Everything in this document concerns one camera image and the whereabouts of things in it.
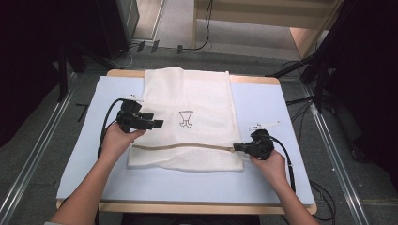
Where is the black metal stand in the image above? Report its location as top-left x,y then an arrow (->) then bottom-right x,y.
265,0 -> 359,114
56,42 -> 111,103

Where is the black cabinet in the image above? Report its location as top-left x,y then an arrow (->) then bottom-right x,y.
96,0 -> 141,59

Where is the person's right hand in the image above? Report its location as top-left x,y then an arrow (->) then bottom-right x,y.
249,150 -> 287,186

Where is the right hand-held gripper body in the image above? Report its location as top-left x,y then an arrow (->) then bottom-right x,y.
248,120 -> 282,161

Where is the white floor cable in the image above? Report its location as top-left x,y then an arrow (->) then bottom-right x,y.
115,45 -> 139,69

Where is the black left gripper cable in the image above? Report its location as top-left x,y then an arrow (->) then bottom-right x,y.
97,97 -> 126,159

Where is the person's left hand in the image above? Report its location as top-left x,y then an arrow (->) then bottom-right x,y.
100,122 -> 147,161

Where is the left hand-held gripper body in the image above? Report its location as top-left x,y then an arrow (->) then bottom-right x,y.
115,93 -> 148,134

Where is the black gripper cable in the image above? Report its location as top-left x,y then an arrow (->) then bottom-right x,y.
269,135 -> 297,193
97,97 -> 126,159

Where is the white mesh laundry bag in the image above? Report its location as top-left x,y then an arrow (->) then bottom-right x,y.
127,66 -> 245,173

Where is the light blue table mat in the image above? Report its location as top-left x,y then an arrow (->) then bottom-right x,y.
55,75 -> 315,206

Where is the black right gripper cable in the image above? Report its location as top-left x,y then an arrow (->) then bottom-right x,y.
269,135 -> 297,193

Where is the black floor cable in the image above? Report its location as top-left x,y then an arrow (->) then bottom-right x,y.
309,180 -> 338,225

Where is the metal floor rail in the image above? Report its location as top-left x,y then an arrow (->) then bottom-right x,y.
300,83 -> 371,225
0,72 -> 78,218

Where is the black hanging cable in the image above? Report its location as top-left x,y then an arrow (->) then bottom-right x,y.
181,0 -> 214,53

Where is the light wooden shelf unit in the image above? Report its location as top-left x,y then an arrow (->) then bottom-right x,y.
191,0 -> 345,59

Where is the wooden table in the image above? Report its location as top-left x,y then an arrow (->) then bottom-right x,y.
55,68 -> 318,216

